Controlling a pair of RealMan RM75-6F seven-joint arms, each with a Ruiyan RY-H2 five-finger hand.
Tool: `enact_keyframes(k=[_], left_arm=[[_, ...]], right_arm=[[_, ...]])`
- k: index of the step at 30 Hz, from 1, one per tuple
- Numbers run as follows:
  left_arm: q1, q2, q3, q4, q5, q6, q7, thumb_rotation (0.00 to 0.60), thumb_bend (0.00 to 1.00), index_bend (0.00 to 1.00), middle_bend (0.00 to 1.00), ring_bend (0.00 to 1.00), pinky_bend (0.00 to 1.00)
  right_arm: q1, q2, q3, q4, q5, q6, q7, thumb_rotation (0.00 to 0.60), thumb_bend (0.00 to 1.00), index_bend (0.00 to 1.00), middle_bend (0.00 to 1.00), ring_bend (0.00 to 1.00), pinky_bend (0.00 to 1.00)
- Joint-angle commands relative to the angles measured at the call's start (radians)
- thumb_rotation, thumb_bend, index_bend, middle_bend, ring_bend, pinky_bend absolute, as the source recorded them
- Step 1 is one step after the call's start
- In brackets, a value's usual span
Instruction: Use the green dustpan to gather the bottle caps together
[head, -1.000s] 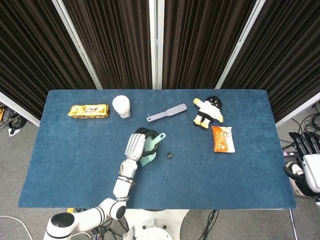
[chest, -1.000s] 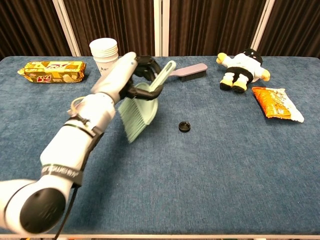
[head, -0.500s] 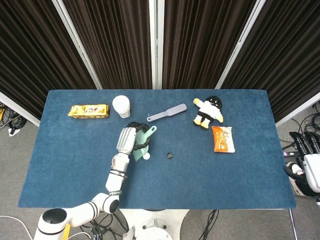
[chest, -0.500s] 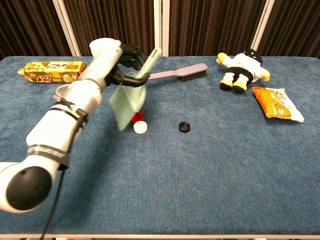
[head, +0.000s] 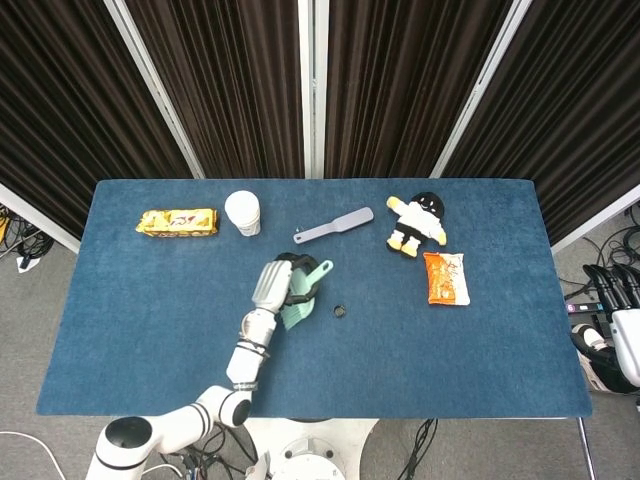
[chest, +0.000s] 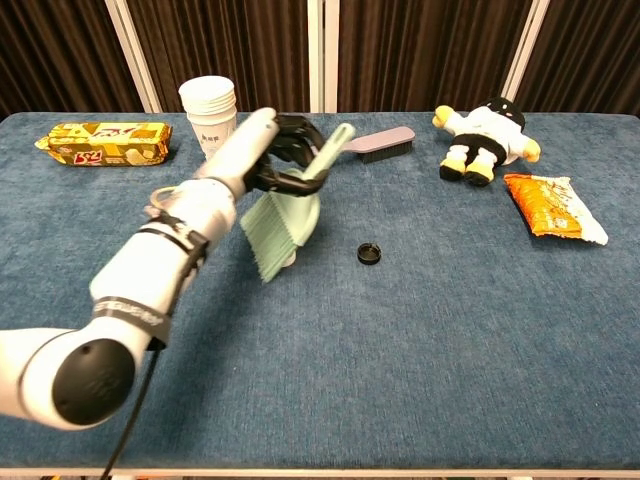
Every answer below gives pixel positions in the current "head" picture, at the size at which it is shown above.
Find gold yellow biscuit package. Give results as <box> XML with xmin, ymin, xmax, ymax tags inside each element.
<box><xmin>135</xmin><ymin>207</ymin><xmax>220</xmax><ymax>238</ymax></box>

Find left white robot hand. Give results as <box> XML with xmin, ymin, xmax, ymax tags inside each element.
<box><xmin>251</xmin><ymin>252</ymin><xmax>321</xmax><ymax>315</ymax></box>

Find grey spatula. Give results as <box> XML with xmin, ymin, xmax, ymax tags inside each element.
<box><xmin>292</xmin><ymin>206</ymin><xmax>375</xmax><ymax>246</ymax></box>

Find black floor cable bundle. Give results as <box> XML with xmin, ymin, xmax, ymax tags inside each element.
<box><xmin>557</xmin><ymin>202</ymin><xmax>640</xmax><ymax>301</ymax></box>
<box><xmin>159</xmin><ymin>422</ymin><xmax>261</xmax><ymax>480</ymax></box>
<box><xmin>0</xmin><ymin>204</ymin><xmax>55</xmax><ymax>274</ymax></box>

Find white floor cable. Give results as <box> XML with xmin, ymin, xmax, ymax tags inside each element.
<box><xmin>0</xmin><ymin>430</ymin><xmax>62</xmax><ymax>480</ymax></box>

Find white partition bottom rail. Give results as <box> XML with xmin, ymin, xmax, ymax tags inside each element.
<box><xmin>0</xmin><ymin>182</ymin><xmax>82</xmax><ymax>255</ymax></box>
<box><xmin>549</xmin><ymin>183</ymin><xmax>640</xmax><ymax>256</ymax></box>

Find black and white plush doll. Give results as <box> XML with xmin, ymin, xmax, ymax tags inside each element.
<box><xmin>385</xmin><ymin>191</ymin><xmax>448</xmax><ymax>259</ymax></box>

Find dark brown curtain panel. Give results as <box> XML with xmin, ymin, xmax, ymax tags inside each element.
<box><xmin>324</xmin><ymin>0</ymin><xmax>516</xmax><ymax>180</ymax></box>
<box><xmin>442</xmin><ymin>0</ymin><xmax>640</xmax><ymax>246</ymax></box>
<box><xmin>0</xmin><ymin>0</ymin><xmax>194</xmax><ymax>241</ymax></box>
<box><xmin>124</xmin><ymin>0</ymin><xmax>305</xmax><ymax>180</ymax></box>

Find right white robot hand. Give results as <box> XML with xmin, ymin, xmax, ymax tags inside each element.
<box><xmin>582</xmin><ymin>263</ymin><xmax>640</xmax><ymax>389</ymax></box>

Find white metal table frame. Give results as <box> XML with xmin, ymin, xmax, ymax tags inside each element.
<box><xmin>578</xmin><ymin>417</ymin><xmax>597</xmax><ymax>480</ymax></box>

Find white partition post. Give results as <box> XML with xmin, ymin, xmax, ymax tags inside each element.
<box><xmin>429</xmin><ymin>0</ymin><xmax>534</xmax><ymax>180</ymax></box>
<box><xmin>297</xmin><ymin>0</ymin><xmax>330</xmax><ymax>180</ymax></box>
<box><xmin>103</xmin><ymin>0</ymin><xmax>206</xmax><ymax>180</ymax></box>

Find blue table cloth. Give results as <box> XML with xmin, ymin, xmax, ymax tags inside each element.
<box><xmin>35</xmin><ymin>178</ymin><xmax>594</xmax><ymax>419</ymax></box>

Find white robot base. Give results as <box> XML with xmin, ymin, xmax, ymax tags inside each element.
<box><xmin>244</xmin><ymin>417</ymin><xmax>380</xmax><ymax>480</ymax></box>

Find orange and white snack bag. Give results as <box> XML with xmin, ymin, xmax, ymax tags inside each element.
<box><xmin>422</xmin><ymin>251</ymin><xmax>472</xmax><ymax>307</ymax></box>

